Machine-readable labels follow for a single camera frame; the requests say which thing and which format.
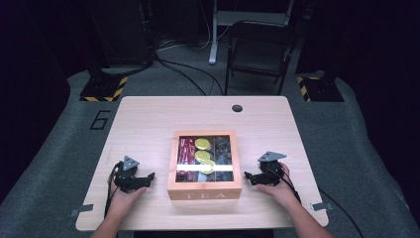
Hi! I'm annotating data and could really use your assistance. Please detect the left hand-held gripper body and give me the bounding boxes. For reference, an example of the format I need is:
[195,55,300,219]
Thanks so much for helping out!
[113,155,144,193]

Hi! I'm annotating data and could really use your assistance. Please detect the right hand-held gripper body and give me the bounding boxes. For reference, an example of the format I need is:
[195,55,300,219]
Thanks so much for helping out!
[257,151,287,186]

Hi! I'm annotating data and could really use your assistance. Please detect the wooden tea box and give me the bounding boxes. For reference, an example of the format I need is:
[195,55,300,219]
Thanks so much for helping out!
[166,129,244,201]

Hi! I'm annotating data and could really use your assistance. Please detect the person's left hand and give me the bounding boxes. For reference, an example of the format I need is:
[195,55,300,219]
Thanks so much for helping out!
[108,178,149,216]

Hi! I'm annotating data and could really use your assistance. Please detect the person's right hand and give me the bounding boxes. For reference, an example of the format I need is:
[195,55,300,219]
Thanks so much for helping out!
[257,163,300,210]

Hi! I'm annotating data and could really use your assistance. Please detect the pile of dark packets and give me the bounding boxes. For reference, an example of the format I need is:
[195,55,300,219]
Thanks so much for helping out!
[214,136,234,167]

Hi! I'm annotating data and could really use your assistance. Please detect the yellow round packet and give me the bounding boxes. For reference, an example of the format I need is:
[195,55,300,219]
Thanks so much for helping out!
[194,138,213,151]
[194,150,213,164]
[199,159,217,176]

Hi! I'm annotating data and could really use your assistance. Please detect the grey tape strip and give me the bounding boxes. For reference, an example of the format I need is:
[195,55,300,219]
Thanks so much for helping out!
[68,203,95,218]
[310,201,334,212]

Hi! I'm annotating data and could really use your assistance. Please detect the striped black stand base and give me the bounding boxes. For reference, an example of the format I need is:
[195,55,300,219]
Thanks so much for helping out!
[78,67,129,103]
[295,70,346,103]

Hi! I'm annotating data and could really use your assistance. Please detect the black folding chair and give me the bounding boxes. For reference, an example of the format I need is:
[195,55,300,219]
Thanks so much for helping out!
[224,20,299,97]

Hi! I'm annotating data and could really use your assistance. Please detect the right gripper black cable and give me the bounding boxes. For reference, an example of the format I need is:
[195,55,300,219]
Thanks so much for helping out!
[266,168,302,203]

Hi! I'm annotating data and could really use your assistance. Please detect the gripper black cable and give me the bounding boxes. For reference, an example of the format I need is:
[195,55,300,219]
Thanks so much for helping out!
[266,168,302,203]
[104,161,123,219]

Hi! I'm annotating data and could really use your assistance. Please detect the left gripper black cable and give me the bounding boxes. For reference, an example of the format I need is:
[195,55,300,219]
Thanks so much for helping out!
[104,161,123,219]

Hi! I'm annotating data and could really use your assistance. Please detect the black floor cable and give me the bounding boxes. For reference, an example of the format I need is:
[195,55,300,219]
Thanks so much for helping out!
[318,187,365,238]

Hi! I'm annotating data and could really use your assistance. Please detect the black floor cables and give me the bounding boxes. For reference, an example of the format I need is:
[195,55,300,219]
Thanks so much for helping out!
[154,54,226,97]

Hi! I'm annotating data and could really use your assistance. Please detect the white desk frame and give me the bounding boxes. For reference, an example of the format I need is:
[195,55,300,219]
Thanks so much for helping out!
[208,0,295,65]

